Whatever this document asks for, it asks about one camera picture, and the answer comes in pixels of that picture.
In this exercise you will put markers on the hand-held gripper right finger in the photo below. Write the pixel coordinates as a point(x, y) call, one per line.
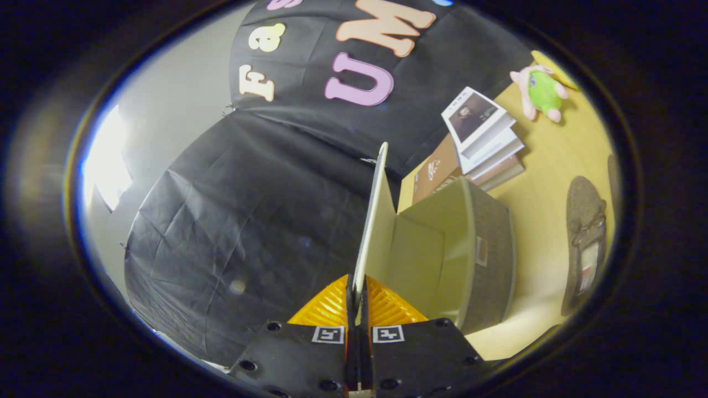
point(420, 359)

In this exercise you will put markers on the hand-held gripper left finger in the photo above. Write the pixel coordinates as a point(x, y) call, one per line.
point(298, 359)

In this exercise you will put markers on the grey fabric storage box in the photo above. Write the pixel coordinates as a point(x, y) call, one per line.
point(492, 265)

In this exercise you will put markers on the grey fabric storage box lid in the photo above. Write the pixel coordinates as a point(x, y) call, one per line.
point(376, 221)

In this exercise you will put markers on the brown fuzzy shoe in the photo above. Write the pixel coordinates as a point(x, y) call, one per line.
point(613, 188)
point(581, 204)

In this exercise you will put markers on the black backdrop cloth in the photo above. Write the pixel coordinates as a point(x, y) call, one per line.
point(221, 221)

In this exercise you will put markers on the brown cover book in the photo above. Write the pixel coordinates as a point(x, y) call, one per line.
point(434, 168)

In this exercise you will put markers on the pinkish book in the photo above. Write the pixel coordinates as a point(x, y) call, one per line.
point(503, 176)

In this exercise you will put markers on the plain white book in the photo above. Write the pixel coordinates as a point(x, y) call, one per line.
point(495, 152)

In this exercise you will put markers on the white portrait cover book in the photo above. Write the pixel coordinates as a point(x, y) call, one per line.
point(473, 113)

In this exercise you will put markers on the green plush toy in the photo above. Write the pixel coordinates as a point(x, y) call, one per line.
point(542, 91)

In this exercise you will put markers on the yellow plush toy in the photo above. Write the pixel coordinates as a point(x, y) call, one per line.
point(553, 66)

